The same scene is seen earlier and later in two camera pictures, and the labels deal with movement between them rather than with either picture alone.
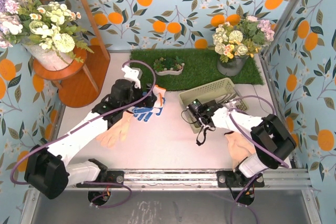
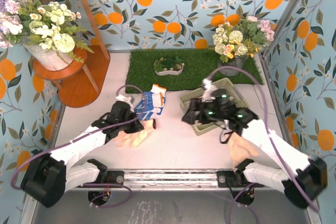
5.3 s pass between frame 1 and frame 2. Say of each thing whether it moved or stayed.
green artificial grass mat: stayed
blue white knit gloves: stayed
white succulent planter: stayed
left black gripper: moved
